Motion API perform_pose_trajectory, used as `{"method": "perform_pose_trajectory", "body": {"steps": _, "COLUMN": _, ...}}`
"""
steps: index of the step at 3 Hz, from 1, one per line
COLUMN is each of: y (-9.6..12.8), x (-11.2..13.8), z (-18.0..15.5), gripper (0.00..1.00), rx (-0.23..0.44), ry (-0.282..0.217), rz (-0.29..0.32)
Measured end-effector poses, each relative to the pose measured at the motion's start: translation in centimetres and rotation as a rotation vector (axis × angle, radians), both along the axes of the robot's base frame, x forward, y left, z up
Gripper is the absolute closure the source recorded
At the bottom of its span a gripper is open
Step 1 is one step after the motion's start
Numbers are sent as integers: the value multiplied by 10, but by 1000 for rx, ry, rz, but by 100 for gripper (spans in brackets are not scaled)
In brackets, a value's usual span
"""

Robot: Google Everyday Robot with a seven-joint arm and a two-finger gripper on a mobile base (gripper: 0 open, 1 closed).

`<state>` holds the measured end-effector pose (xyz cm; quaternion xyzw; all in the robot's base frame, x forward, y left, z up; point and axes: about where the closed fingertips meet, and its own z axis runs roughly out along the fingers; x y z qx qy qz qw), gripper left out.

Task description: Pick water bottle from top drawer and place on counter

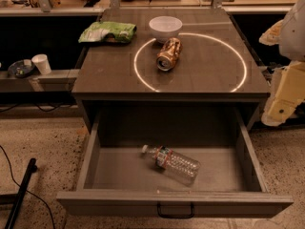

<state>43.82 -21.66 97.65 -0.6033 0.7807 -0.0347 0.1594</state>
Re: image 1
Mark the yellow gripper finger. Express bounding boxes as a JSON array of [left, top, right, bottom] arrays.
[[258, 20, 282, 46], [274, 62, 305, 108]]

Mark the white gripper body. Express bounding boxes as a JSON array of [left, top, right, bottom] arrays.
[[261, 96, 295, 127]]

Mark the clear plastic water bottle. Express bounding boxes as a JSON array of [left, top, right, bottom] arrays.
[[141, 144, 201, 186]]

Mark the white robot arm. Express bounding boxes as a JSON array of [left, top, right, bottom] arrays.
[[259, 0, 305, 126]]

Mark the open grey top drawer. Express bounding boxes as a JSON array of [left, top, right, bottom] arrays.
[[57, 106, 293, 219]]

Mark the crushed gold soda can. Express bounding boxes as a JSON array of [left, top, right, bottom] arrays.
[[156, 37, 182, 72]]

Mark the white bowl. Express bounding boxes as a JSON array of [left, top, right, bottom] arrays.
[[149, 16, 182, 43]]

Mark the green chip bag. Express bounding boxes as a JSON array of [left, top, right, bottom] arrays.
[[78, 21, 137, 43]]

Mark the low side shelf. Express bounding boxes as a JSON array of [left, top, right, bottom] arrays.
[[0, 69, 79, 94]]

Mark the white paper cup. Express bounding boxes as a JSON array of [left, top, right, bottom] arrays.
[[31, 54, 51, 74]]

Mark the dark round plate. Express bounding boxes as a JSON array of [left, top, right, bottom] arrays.
[[8, 59, 35, 78]]

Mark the black stand leg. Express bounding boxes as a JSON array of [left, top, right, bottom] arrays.
[[5, 158, 37, 229]]

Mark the black drawer handle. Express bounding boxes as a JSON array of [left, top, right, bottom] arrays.
[[156, 202, 194, 219]]

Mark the black floor cable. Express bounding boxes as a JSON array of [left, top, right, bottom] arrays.
[[0, 145, 56, 229]]

